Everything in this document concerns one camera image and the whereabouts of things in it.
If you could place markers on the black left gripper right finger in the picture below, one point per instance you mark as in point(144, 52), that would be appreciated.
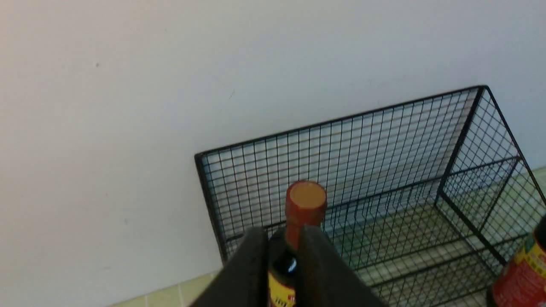
point(323, 279)

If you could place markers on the soy sauce bottle brown label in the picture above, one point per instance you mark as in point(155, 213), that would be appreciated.
point(305, 205)

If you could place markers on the soy sauce bottle red label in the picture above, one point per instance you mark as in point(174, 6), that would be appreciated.
point(522, 282)

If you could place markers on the black wire mesh shelf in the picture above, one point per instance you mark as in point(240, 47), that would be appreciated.
point(427, 199)

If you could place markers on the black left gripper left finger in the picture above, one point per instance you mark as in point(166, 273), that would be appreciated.
point(242, 282)

